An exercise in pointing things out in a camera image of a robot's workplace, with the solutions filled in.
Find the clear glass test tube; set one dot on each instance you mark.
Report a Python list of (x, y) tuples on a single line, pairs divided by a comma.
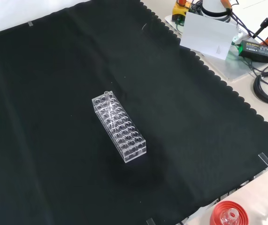
[(106, 96)]

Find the clear acrylic clip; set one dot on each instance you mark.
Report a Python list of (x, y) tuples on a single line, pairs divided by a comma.
[(151, 221), (265, 159)]

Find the black cloth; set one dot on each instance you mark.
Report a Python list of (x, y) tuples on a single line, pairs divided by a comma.
[(54, 117)]

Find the grey tape piece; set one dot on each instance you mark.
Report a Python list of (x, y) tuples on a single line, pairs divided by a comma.
[(30, 23)]

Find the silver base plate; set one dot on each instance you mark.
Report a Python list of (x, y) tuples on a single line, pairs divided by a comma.
[(232, 68)]

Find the clear test tube rack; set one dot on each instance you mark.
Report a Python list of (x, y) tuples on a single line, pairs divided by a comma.
[(124, 133)]

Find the pale board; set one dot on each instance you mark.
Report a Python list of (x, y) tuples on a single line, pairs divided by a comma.
[(206, 35)]

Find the black power adapter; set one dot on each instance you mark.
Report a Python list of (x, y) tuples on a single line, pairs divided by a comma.
[(255, 50)]

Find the clear glass flask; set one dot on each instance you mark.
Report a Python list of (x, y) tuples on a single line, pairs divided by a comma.
[(232, 213)]

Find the yellow stop button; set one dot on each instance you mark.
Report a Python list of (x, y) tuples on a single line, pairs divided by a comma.
[(179, 10)]

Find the black tripod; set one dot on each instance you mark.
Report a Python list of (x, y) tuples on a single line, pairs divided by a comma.
[(265, 23)]

